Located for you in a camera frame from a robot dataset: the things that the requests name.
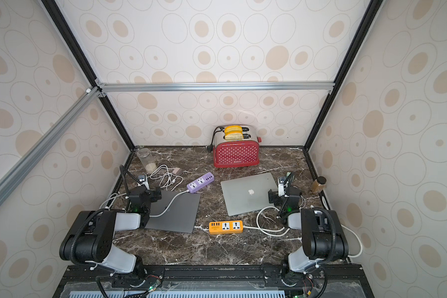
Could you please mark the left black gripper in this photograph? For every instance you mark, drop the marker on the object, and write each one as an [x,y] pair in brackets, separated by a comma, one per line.
[153,196]

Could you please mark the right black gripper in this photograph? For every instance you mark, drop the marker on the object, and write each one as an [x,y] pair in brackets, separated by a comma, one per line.
[287,186]

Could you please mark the pink charger adapter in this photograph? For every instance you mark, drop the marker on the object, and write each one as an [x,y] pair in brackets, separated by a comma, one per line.
[177,171]

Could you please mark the silver apple laptop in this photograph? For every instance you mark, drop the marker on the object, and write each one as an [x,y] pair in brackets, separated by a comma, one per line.
[248,194]

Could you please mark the orange power strip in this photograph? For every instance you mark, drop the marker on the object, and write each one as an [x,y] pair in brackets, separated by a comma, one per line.
[225,227]

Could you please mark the purple power strip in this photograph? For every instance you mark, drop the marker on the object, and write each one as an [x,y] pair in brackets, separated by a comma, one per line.
[201,182]

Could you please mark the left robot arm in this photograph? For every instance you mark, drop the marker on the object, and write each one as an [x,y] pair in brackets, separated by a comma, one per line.
[89,242]

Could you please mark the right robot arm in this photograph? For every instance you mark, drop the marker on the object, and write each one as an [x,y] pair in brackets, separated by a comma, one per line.
[322,236]

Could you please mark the dark grey laptop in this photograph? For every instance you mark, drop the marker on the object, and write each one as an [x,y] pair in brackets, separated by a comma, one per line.
[179,217]

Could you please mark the small amber bottle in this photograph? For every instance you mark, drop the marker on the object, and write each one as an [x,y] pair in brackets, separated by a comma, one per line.
[318,184]

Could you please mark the red polka dot toaster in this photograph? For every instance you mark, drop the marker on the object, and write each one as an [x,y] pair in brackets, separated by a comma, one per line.
[237,153]

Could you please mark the pale bread slice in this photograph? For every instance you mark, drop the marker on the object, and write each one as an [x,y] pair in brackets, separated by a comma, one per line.
[234,136]

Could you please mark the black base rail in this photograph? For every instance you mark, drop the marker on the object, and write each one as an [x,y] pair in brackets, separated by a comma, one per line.
[216,281]

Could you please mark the silver aluminium rail back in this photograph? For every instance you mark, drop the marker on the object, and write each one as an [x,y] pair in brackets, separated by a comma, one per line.
[207,87]

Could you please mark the silver aluminium rail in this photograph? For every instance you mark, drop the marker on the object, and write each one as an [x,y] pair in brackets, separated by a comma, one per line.
[207,87]
[27,163]

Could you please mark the silver aluminium rail left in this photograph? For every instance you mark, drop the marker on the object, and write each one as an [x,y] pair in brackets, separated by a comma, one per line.
[27,163]

